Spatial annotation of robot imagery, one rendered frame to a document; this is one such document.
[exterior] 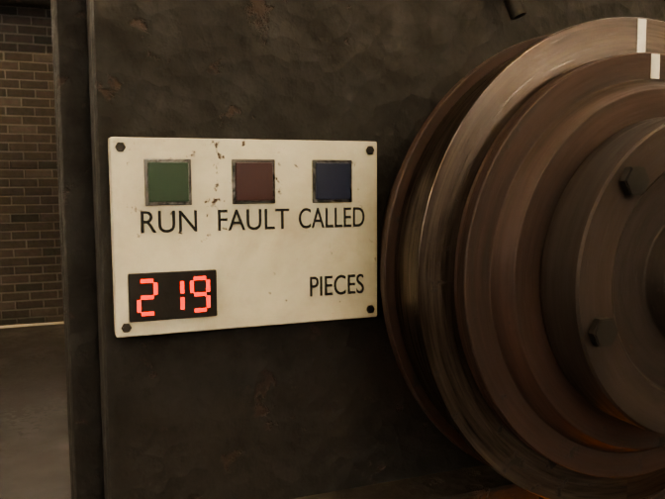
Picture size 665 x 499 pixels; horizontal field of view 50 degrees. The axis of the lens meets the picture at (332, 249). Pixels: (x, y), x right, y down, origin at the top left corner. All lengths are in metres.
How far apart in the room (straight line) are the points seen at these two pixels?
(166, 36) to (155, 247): 0.19
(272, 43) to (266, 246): 0.20
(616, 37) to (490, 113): 0.15
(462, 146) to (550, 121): 0.08
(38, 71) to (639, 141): 6.27
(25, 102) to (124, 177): 6.01
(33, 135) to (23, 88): 0.39
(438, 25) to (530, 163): 0.23
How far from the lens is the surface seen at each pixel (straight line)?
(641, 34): 0.75
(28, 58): 6.71
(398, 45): 0.77
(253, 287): 0.69
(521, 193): 0.62
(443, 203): 0.61
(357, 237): 0.72
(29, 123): 6.65
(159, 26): 0.70
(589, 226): 0.59
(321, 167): 0.70
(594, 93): 0.68
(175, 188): 0.66
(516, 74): 0.66
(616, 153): 0.62
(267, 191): 0.68
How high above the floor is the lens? 1.20
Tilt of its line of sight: 5 degrees down
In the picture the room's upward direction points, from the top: straight up
